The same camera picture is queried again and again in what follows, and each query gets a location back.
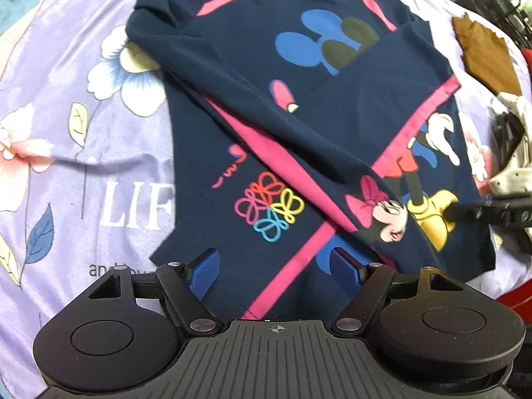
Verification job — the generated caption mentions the brown folded garment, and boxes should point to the brown folded garment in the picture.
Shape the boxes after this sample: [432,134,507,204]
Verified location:
[452,15,522,95]

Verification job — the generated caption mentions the white dotted garment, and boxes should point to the white dotted garment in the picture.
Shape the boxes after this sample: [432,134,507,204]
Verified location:
[490,92,531,197]

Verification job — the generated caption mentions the black wire rack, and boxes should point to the black wire rack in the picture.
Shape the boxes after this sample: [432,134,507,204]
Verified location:
[450,0,531,49]

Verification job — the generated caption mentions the red garment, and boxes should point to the red garment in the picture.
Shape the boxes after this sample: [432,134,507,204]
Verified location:
[497,279,532,316]

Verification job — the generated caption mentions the navy Minnie Mouse shirt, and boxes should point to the navy Minnie Mouse shirt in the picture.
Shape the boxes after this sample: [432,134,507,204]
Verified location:
[126,0,495,320]

